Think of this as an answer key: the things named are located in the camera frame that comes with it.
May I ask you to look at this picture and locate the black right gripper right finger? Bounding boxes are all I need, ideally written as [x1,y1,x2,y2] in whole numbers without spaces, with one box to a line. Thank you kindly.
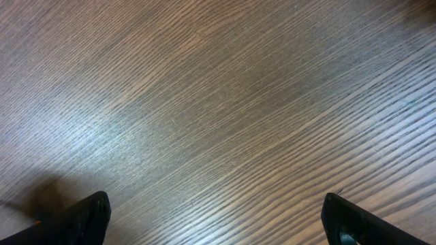
[321,193,429,245]

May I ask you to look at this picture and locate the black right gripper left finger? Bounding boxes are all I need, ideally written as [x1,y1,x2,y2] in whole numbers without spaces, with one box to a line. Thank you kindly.
[1,191,111,245]

